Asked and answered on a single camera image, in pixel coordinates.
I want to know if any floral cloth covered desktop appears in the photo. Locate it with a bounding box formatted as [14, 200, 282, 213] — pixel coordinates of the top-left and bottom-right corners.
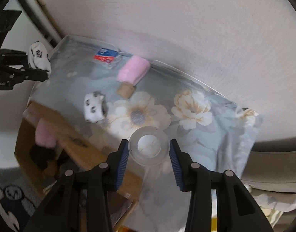
[27, 35, 263, 232]

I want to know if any cardboard box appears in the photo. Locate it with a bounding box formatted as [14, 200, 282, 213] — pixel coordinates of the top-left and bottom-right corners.
[14, 101, 142, 231]

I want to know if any grey cushion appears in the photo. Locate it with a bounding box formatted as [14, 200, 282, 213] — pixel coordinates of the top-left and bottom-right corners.
[240, 135, 296, 194]

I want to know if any cork stopper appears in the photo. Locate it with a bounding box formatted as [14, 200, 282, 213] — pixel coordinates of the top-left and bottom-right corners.
[116, 82, 135, 99]

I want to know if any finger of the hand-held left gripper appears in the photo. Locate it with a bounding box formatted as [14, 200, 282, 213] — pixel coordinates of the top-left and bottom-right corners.
[0, 49, 29, 66]
[1, 66, 49, 83]

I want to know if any blue and red packet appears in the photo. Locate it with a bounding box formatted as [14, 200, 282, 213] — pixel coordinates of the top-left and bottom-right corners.
[93, 48, 121, 69]

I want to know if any clear tape roll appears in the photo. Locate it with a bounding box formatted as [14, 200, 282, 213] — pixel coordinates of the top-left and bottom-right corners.
[128, 126, 169, 167]

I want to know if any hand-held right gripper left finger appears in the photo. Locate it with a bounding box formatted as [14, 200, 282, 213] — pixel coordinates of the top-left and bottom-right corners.
[22, 139, 129, 232]

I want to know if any white panda print sock roll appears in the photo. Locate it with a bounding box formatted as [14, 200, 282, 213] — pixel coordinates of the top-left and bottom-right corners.
[83, 91, 108, 124]
[26, 41, 52, 76]

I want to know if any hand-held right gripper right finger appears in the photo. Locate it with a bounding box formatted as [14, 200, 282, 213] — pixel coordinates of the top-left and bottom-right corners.
[169, 139, 276, 232]

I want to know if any grey cartoon printed rug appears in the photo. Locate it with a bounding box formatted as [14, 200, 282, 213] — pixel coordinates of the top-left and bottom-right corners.
[0, 167, 46, 232]

